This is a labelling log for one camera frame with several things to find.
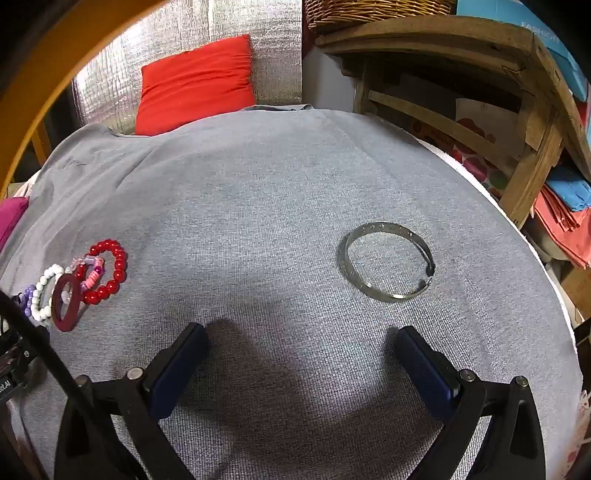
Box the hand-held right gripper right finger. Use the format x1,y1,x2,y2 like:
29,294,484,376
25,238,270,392
394,325,548,480

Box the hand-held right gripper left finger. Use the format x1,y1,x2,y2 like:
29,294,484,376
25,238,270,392
54,322,211,480

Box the purple bead bracelet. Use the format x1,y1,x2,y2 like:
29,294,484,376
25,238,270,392
18,285,38,319

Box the silver metal bangle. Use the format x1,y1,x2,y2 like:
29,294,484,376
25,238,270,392
344,223,437,303

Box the pink cushion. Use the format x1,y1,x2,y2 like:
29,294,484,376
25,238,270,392
0,196,29,252

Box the stack of pink papers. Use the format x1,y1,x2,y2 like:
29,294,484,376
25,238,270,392
533,185,591,268

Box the grey cloth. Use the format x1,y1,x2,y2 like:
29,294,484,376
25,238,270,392
0,107,583,480

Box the blue folded paper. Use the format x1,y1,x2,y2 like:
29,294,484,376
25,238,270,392
545,164,591,210

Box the polka dot bag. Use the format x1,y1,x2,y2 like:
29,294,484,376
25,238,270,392
409,99,527,199

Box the red pillow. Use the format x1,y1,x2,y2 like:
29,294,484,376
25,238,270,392
135,34,257,137

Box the silver foil insulation sheet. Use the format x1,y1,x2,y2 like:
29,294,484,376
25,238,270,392
69,0,303,134

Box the wooden chair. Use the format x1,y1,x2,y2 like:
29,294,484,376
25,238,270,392
315,16,591,229

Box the wicker basket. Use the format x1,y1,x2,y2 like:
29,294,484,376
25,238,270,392
302,0,458,35

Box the blue cardboard box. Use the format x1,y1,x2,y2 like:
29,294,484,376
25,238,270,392
456,0,589,102

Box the black cable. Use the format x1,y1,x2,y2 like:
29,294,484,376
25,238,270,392
0,290,84,416

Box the dark red ring bangle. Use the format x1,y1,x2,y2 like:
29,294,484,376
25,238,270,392
51,272,88,333

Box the white bead bracelet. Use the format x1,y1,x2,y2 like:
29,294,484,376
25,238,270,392
30,264,65,322

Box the red bead bracelet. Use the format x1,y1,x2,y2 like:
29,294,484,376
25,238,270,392
82,239,129,305

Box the pink and clear bead bracelet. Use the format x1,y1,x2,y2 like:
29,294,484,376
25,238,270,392
69,256,105,294

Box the yellow wooden frame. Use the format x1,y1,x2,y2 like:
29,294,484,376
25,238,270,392
0,0,169,199

